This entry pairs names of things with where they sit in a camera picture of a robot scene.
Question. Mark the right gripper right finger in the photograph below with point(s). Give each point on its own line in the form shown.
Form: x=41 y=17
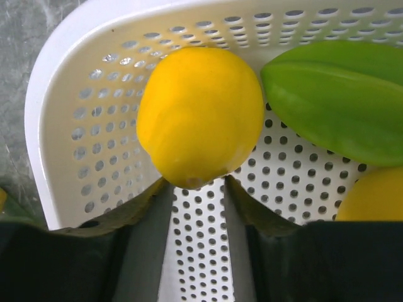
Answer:
x=273 y=259

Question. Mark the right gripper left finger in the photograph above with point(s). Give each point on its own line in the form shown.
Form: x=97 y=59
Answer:
x=117 y=256

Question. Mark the yellow toy lemon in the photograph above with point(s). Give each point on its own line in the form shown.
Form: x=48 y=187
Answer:
x=376 y=196

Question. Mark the yellow toy pear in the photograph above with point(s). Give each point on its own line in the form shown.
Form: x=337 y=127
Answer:
x=200 y=116

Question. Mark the green toy leaf slice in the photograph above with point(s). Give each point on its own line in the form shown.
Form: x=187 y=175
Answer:
x=343 y=96

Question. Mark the white perforated plastic basket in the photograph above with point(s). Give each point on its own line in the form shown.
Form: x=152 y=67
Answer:
x=81 y=115

